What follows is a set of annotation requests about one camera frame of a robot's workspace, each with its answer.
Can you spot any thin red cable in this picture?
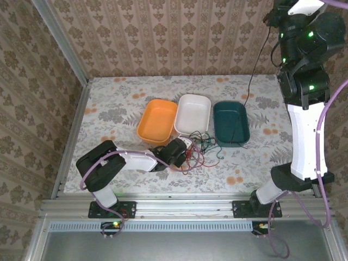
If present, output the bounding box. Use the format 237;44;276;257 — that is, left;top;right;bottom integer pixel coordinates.
178;141;222;175

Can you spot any thin green cable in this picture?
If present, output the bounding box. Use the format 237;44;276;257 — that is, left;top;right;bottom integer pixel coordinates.
189;130;225;160

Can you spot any thin black cable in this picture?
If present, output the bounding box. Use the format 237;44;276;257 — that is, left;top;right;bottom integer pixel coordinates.
229;24;272;150

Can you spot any orange plastic bin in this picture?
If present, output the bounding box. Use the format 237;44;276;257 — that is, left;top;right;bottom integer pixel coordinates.
136;98;179;146

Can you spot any white plastic bin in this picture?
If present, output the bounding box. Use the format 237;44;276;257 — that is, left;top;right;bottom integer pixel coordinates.
173;94;212;136

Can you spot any dark green plastic bin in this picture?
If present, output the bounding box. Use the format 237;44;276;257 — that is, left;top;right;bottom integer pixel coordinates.
213;101;251;148

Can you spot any floral patterned table cover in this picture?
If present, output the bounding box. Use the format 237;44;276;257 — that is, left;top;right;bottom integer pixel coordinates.
64;75;313;195

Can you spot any grey metal shelf panel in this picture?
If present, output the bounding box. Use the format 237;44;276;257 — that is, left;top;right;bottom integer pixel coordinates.
40;231;337;261

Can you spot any black controller box with LED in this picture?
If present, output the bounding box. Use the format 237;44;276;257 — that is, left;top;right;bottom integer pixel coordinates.
251;221;276;236
100;221;123;236

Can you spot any aluminium base frame rail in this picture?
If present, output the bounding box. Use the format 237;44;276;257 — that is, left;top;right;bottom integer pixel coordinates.
40;193;331;219

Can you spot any grey slotted cable duct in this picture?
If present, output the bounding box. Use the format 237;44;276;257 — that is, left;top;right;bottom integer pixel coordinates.
48;220;254;233

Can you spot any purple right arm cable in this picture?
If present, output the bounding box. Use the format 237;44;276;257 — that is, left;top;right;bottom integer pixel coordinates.
268;0;348;259

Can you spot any aluminium frame post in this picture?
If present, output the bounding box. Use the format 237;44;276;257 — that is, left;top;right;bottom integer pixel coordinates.
31;0;89;85

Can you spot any aluminium lower frame rail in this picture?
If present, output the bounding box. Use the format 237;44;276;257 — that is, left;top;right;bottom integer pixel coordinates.
24;214;51;261
322;219;348;261

